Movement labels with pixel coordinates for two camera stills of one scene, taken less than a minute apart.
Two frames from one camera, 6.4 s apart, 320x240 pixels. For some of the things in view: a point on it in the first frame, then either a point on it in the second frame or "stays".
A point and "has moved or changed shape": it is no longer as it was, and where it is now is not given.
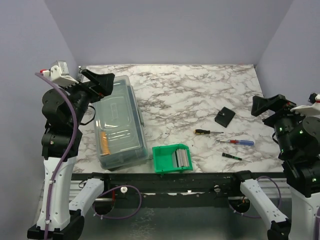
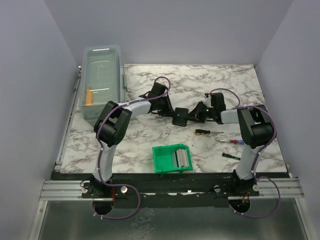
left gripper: [105, 81] → [169, 111]
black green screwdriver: [225, 154] stays
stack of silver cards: [180, 158] stays
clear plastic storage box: [120, 130] → [102, 80]
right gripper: [260, 103] → [195, 114]
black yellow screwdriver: [201, 131] stays
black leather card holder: [224, 116] has moved or changed shape
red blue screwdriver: [243, 142] stays
